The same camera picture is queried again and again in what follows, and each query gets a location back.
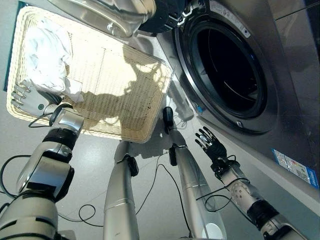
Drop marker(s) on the robot leg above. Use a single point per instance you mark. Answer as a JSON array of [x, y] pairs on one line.
[[192, 180], [120, 195]]

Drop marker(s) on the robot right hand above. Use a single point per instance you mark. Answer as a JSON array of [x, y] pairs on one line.
[[216, 148]]

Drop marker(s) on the blue energy label sticker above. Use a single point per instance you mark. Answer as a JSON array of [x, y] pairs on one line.
[[295, 166]]

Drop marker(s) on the robot right leg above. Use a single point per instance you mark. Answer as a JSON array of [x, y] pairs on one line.
[[192, 180]]

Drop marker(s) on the white instruction label sticker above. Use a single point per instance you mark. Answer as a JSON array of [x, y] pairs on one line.
[[232, 18]]

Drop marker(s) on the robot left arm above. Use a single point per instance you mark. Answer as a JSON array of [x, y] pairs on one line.
[[45, 175]]

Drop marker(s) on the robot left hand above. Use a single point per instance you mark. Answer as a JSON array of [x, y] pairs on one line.
[[30, 102]]

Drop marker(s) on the cream wicker laundry basket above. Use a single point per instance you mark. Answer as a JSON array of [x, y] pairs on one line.
[[120, 90]]

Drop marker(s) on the robot left leg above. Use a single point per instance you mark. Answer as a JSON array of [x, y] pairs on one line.
[[120, 195]]

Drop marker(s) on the silver washing machine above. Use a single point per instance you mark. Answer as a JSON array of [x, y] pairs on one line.
[[287, 75]]

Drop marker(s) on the glass washing machine door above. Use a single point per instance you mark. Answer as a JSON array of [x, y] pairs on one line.
[[117, 15]]

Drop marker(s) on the small blue tag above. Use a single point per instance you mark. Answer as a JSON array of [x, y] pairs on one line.
[[199, 109]]

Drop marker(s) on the white clothes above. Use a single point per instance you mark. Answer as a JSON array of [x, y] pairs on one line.
[[47, 57]]

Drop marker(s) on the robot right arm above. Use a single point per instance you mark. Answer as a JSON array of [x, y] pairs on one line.
[[243, 192]]

